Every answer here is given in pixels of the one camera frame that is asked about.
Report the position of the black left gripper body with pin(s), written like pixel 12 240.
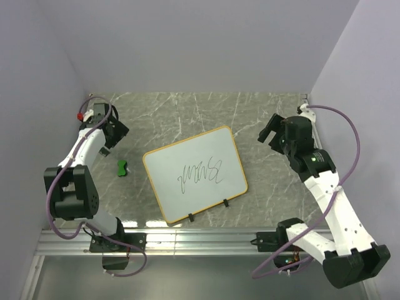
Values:
pixel 119 131

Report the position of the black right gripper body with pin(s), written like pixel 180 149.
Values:
pixel 287 147

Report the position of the green whiteboard eraser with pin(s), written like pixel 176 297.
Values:
pixel 122 168

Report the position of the yellow framed whiteboard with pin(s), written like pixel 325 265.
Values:
pixel 195 174

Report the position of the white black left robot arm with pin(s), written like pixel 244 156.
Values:
pixel 71 193

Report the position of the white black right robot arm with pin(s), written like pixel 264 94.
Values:
pixel 337 240

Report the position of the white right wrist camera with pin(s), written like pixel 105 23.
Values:
pixel 305 111

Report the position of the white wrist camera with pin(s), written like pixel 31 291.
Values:
pixel 84 116
pixel 305 111

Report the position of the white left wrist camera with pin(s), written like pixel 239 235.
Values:
pixel 84 116

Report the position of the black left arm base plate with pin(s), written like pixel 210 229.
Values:
pixel 130 243

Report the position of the aluminium mounting rail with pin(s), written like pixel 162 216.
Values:
pixel 164 242

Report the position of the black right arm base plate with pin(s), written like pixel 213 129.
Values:
pixel 268 241

